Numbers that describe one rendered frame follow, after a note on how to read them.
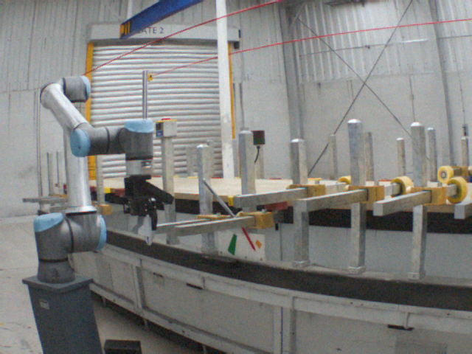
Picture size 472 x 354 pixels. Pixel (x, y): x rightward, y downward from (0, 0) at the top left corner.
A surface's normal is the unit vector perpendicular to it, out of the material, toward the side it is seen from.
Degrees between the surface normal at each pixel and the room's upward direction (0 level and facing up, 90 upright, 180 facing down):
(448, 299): 90
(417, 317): 90
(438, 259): 90
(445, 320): 90
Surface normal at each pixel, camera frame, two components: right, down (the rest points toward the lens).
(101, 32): 0.58, 0.01
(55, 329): -0.41, 0.07
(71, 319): 0.91, -0.03
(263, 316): -0.77, 0.07
